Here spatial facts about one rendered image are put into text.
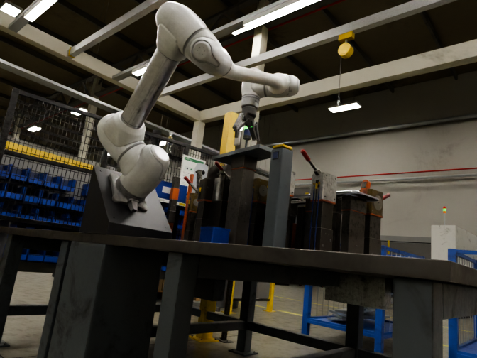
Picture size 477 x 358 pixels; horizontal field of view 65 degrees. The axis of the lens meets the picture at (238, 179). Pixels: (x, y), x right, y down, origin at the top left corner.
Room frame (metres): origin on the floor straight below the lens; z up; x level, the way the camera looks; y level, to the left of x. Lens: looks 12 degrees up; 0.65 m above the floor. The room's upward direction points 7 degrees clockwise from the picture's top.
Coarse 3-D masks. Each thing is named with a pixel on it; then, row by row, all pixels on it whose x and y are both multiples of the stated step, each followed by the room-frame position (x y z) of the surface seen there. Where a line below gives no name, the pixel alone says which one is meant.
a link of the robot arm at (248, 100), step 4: (244, 96) 1.72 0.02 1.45; (248, 96) 1.71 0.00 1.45; (252, 96) 1.71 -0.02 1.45; (256, 96) 1.72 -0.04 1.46; (244, 100) 1.72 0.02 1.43; (248, 100) 1.71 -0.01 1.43; (252, 100) 1.71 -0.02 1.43; (256, 100) 1.72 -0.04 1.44; (244, 104) 1.72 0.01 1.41; (248, 104) 1.71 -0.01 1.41; (252, 104) 1.71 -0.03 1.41; (256, 104) 1.73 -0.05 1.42; (256, 108) 1.75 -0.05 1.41
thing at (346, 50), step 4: (348, 32) 3.68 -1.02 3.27; (352, 32) 3.66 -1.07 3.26; (340, 36) 3.75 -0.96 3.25; (344, 36) 3.71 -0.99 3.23; (348, 36) 3.68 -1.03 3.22; (352, 36) 3.66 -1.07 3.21; (340, 40) 3.76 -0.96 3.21; (344, 40) 3.75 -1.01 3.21; (348, 40) 3.75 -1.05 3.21; (344, 44) 3.69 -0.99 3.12; (348, 44) 3.66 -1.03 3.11; (340, 48) 3.72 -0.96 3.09; (344, 48) 3.69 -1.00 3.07; (348, 48) 3.66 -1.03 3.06; (352, 48) 3.69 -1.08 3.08; (340, 52) 3.72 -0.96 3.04; (344, 52) 3.69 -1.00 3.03; (348, 52) 3.67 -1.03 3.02; (352, 52) 3.70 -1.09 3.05; (344, 56) 3.73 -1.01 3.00; (348, 56) 3.73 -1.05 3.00; (340, 68) 3.77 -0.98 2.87; (340, 72) 3.76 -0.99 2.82; (340, 76) 3.77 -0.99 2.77
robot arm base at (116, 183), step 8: (112, 176) 1.71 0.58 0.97; (112, 184) 1.69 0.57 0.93; (120, 184) 1.66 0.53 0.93; (112, 192) 1.67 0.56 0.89; (120, 192) 1.66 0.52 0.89; (128, 192) 1.66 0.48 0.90; (120, 200) 1.65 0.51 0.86; (128, 200) 1.67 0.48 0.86; (136, 200) 1.69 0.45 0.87; (144, 200) 1.76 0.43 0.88; (136, 208) 1.67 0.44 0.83; (144, 208) 1.74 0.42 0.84
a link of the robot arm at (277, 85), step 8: (232, 64) 1.32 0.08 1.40; (232, 72) 1.38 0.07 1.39; (240, 72) 1.44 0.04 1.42; (248, 72) 1.47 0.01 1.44; (256, 72) 1.49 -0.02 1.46; (264, 72) 1.52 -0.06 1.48; (240, 80) 1.48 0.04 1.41; (248, 80) 1.49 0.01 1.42; (256, 80) 1.51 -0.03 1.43; (264, 80) 1.52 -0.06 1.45; (272, 80) 1.55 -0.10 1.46; (280, 80) 1.59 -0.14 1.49; (288, 80) 1.64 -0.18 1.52; (296, 80) 1.64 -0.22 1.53; (272, 88) 1.64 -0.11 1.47; (280, 88) 1.63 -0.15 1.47; (288, 88) 1.65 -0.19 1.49; (296, 88) 1.65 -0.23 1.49; (272, 96) 1.71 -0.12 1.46; (280, 96) 1.69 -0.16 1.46; (288, 96) 1.70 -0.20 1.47
